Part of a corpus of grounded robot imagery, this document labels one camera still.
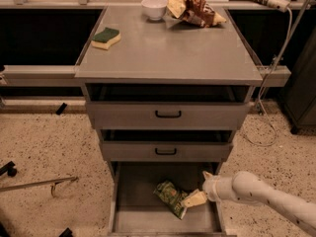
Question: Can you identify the dark cabinet at right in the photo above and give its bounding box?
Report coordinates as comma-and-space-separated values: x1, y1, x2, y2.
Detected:
279, 28, 316, 134

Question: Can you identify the middle drawer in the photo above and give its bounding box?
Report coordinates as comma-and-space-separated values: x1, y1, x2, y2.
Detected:
100, 129, 233, 162

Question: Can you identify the drawer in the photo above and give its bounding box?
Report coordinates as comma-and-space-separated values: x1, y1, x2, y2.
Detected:
100, 129, 233, 162
109, 162, 226, 237
86, 83, 250, 130

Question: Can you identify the aluminium frame rail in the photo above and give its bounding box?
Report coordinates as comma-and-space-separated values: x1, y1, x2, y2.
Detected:
0, 65, 79, 87

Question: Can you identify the grey drawer cabinet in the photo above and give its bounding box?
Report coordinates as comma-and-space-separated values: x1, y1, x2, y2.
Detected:
74, 5, 264, 237

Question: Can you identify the top drawer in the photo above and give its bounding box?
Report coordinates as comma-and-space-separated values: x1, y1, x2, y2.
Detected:
86, 83, 250, 130

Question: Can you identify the green yellow sponge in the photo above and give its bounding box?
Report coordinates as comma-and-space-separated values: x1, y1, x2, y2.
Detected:
91, 28, 120, 50

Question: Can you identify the bottom drawer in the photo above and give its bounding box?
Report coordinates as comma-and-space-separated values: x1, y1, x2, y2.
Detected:
109, 162, 226, 237

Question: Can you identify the black floor bracket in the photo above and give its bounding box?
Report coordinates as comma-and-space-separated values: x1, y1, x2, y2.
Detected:
55, 103, 67, 116

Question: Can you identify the green jalapeno chip bag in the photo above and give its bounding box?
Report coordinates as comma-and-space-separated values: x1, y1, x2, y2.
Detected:
153, 180, 189, 219

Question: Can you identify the white bowl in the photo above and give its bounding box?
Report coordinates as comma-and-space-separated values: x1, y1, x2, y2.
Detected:
141, 0, 168, 21

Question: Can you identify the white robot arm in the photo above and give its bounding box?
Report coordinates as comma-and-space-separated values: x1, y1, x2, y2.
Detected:
181, 171, 316, 237

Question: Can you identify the metal rod on floor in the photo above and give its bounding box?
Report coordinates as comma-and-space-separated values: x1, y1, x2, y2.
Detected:
0, 177, 78, 197

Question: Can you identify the black caster wheel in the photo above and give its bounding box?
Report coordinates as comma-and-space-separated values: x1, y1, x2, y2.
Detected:
0, 161, 17, 177

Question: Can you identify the brown yellow chip bag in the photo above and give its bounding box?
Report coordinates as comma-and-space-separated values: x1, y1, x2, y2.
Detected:
167, 0, 226, 28

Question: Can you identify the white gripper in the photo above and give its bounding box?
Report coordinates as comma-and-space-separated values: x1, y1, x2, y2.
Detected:
181, 171, 235, 208

